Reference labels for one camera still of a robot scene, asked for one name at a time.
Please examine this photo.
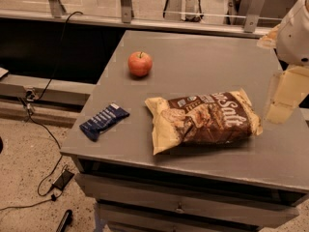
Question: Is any brown chip bag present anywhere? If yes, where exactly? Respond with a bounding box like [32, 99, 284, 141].
[145, 89, 263, 155]

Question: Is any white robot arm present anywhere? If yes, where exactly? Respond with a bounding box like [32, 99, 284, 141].
[257, 0, 309, 124]

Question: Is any red apple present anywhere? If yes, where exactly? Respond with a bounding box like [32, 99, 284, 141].
[127, 51, 153, 77]

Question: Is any blue snack bar wrapper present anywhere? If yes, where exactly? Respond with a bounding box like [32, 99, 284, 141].
[79, 103, 129, 142]

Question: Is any black power adapter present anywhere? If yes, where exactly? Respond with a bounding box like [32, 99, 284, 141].
[52, 170, 74, 190]

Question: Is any metal window railing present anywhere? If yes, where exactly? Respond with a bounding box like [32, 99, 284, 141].
[0, 0, 281, 37]

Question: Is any black power cable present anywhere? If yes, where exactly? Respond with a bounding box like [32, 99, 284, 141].
[0, 11, 85, 212]

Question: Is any black handle on floor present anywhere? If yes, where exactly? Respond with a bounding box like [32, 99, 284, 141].
[56, 210, 72, 232]

